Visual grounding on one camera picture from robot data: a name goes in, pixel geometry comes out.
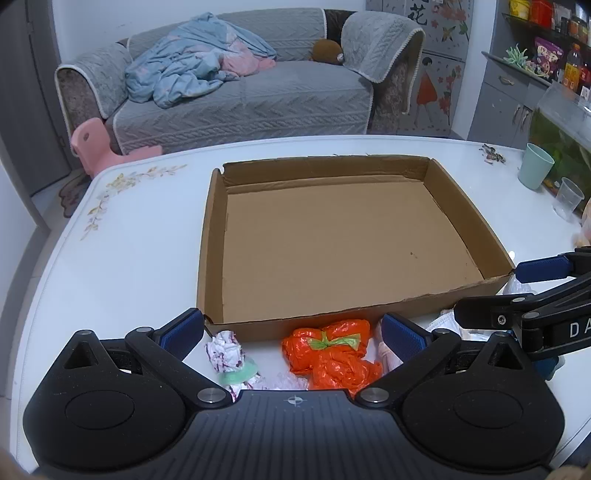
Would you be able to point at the pile of seed shells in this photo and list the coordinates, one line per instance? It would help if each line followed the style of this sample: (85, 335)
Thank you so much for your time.
(491, 154)

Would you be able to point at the pink plastic chair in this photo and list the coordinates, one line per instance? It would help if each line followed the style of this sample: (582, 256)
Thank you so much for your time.
(92, 143)

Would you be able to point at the floor rug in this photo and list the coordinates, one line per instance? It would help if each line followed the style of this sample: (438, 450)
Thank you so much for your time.
(74, 194)

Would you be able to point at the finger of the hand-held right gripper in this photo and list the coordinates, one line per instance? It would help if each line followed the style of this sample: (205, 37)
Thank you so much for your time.
(542, 268)
(485, 311)

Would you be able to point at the yellow container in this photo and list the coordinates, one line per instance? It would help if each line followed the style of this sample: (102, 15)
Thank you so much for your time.
(519, 9)

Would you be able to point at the orange plastic bag bundle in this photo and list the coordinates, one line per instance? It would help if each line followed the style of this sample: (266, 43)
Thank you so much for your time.
(332, 355)

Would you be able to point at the purple snack bag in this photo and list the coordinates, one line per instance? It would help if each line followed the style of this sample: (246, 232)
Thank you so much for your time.
(547, 55)

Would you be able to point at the white purple-print plastic bag bundle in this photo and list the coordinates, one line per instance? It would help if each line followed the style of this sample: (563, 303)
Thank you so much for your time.
(226, 350)

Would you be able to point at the white crumpled plastic bag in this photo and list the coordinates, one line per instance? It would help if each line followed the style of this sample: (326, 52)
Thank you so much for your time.
(286, 381)

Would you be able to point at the dark bottle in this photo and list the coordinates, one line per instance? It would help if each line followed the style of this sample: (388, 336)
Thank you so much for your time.
(585, 81)

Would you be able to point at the flower-sticker refrigerator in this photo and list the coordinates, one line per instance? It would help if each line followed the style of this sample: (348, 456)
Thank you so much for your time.
(438, 69)

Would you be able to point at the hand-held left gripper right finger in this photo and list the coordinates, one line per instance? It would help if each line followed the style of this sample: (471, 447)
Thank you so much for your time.
(404, 338)

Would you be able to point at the clear plastic cup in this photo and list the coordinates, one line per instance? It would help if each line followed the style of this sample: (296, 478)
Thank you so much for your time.
(567, 198)

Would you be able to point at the orange drink bottle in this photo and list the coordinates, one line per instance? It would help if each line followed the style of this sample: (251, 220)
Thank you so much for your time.
(572, 69)

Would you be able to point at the red container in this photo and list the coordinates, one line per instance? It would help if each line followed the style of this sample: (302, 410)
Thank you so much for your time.
(541, 11)

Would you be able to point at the grey door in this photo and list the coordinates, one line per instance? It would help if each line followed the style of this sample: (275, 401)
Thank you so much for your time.
(27, 92)

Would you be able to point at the grey sofa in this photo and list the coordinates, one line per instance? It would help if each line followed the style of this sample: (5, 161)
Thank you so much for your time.
(258, 101)

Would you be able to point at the green artificial plant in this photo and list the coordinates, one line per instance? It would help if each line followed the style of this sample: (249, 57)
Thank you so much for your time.
(515, 56)

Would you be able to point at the green cup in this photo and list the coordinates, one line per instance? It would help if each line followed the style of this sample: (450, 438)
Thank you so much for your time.
(534, 166)

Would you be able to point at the brown cardboard box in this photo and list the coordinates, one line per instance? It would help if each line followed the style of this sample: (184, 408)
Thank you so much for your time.
(332, 240)

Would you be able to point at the glass fish bowl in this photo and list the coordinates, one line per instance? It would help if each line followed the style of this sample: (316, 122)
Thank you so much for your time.
(563, 134)

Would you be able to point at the grey cabinet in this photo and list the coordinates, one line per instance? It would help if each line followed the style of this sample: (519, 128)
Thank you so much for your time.
(503, 101)

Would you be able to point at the brown plush toy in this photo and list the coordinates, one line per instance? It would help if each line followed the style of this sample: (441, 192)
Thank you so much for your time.
(325, 50)

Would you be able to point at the light blue blanket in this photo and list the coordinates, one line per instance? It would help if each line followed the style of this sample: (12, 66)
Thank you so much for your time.
(175, 69)

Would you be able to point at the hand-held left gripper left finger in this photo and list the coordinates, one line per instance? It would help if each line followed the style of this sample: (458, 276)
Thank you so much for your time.
(182, 331)

